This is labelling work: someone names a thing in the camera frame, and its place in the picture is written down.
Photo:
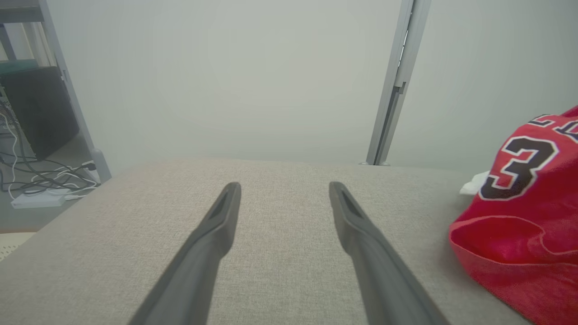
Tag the white perforated laundry basket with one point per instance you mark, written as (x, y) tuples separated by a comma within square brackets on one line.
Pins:
[(11, 246)]

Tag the grey metal partition post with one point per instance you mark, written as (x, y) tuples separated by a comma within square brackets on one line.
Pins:
[(397, 81)]

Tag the red basketball jersey number 23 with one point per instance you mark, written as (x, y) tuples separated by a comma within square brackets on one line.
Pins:
[(519, 253)]

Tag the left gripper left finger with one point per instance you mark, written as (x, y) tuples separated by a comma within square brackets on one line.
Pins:
[(189, 289)]

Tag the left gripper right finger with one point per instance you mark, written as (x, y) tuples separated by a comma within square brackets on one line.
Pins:
[(388, 293)]

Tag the white power strip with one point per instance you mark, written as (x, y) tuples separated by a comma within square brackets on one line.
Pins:
[(36, 201)]

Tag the black cabinet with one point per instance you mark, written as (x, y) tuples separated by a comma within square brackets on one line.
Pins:
[(40, 113)]

